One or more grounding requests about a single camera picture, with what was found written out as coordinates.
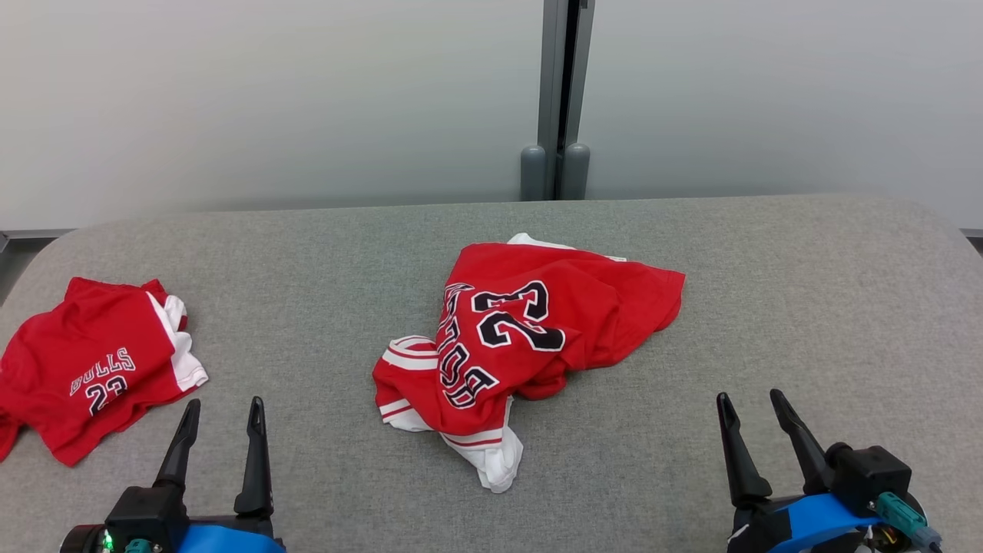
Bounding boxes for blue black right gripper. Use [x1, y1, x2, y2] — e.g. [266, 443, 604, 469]
[717, 389, 885, 553]

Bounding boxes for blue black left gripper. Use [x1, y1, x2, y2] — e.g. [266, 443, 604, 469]
[154, 396, 286, 553]

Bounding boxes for red Bulls 23 shorts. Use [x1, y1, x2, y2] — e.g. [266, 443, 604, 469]
[0, 277, 210, 468]

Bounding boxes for red white jersey shirt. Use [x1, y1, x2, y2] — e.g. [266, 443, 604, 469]
[372, 233, 687, 494]

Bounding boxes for teal right cable connector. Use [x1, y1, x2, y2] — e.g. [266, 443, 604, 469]
[875, 492, 944, 551]

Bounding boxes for grey cylindrical post foot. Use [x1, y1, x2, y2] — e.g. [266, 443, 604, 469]
[562, 143, 591, 200]
[520, 144, 548, 202]

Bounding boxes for grey partition post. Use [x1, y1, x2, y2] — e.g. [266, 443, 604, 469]
[536, 0, 596, 202]

